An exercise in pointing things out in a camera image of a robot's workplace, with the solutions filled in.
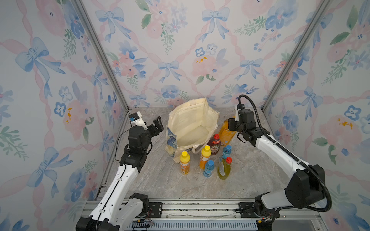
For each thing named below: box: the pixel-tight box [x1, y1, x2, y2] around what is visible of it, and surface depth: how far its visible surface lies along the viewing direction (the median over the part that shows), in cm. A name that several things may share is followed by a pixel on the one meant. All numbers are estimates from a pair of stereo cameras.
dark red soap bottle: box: [207, 133, 222, 156], surface depth 87 cm
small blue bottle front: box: [203, 159, 215, 179], surface depth 77 cm
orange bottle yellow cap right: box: [198, 144, 212, 170], surface depth 75 cm
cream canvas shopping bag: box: [164, 97, 220, 164], surface depth 93 cm
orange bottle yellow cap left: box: [179, 150, 191, 176], surface depth 73 cm
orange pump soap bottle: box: [219, 118, 237, 147], surface depth 91 cm
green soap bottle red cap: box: [217, 156, 233, 181], surface depth 76 cm
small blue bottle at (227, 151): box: [222, 144, 232, 159], surface depth 83 cm
